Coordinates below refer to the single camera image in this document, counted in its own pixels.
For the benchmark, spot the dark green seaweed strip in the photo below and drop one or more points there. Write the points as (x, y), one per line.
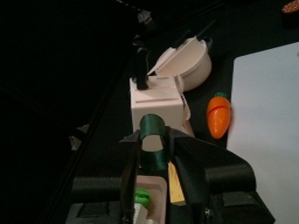
(152, 131)

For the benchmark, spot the white bowl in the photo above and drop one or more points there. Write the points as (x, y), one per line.
(191, 62)

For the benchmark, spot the yellow toy cheese slice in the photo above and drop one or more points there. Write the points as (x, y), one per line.
(175, 186)

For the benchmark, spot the white knife block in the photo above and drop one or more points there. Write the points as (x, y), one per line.
(155, 102)

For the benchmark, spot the white toy rice piece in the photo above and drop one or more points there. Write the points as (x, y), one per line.
(140, 214)

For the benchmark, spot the green toy vegetable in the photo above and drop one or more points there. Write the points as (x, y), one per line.
(141, 197)

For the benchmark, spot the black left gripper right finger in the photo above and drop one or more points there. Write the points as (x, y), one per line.
(209, 172)

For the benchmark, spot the white cutting board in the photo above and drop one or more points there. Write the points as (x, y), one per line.
(268, 122)

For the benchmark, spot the pink square plate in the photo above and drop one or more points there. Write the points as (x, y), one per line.
(153, 198)

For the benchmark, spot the orange toy carrot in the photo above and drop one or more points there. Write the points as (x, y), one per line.
(217, 116)

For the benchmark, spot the brown speckled toy food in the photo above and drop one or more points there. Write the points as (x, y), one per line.
(291, 6)

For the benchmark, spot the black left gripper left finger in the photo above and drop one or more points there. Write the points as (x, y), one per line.
(128, 180)

